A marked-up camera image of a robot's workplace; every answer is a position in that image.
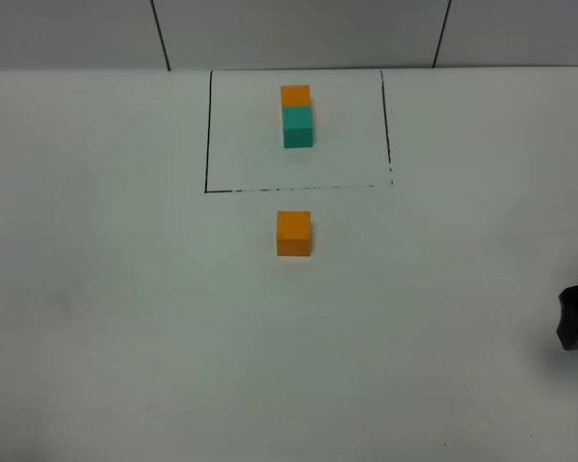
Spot teal template block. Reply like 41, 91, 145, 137
282, 106, 314, 148

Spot orange template block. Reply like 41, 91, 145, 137
280, 85, 311, 108

